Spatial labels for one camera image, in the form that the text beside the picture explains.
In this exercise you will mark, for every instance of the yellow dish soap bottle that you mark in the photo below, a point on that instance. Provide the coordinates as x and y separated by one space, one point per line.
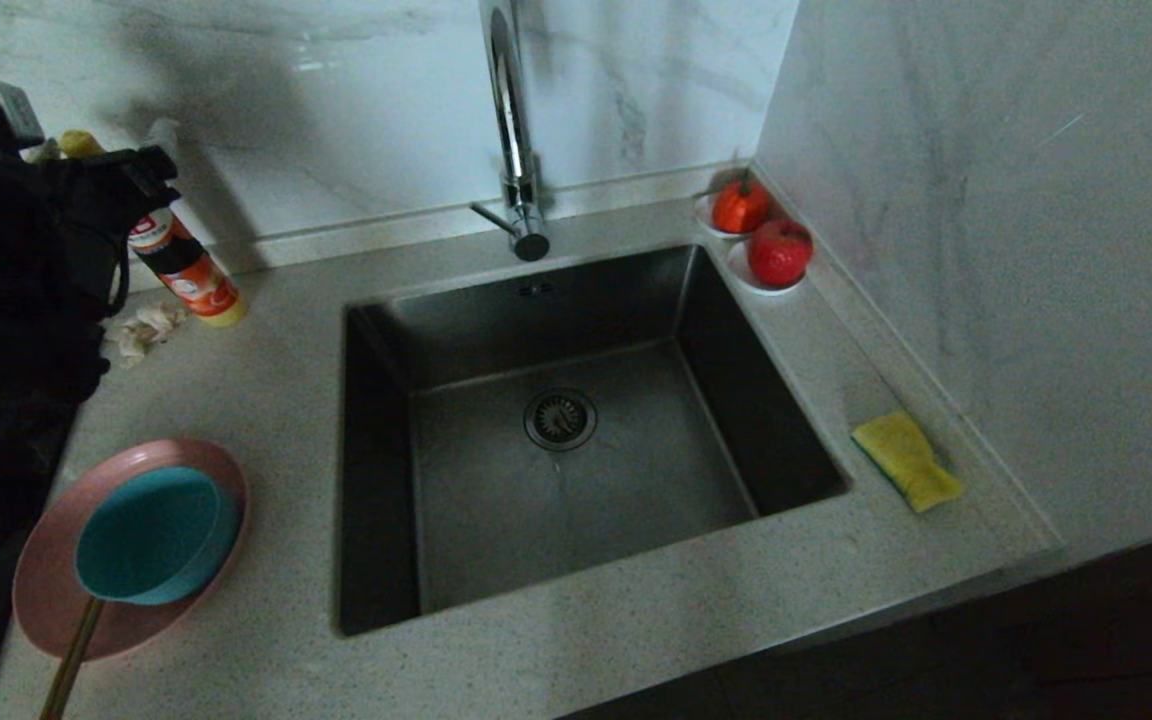
186 275

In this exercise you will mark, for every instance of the round metal drain strainer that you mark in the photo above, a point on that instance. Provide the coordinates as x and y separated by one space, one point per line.
560 419

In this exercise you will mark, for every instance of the orange-red tomato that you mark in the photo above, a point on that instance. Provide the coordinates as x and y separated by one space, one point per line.
740 206

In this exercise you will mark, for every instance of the crumpled beige tissue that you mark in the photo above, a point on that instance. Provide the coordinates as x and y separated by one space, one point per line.
146 330

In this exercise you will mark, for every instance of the wooden stick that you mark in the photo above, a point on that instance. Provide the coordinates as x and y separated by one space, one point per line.
69 665

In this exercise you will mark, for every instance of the red apple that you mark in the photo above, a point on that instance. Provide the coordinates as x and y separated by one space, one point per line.
779 252

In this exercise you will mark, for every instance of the stainless steel sink basin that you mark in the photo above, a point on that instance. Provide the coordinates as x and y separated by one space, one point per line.
496 500

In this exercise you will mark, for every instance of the small white saucer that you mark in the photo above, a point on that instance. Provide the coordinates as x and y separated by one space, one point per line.
703 220
739 272

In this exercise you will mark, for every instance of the teal bowl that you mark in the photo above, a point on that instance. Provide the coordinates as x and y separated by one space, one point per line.
148 535

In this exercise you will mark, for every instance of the chrome faucet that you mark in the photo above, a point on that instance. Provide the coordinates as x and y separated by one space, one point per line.
513 130

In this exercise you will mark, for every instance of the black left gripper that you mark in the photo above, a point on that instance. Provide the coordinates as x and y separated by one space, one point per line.
36 250

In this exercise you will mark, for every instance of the yellow sponge green backing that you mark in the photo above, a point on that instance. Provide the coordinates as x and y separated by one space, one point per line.
906 460

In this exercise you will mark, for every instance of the pink plate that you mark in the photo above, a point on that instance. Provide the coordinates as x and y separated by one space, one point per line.
41 590

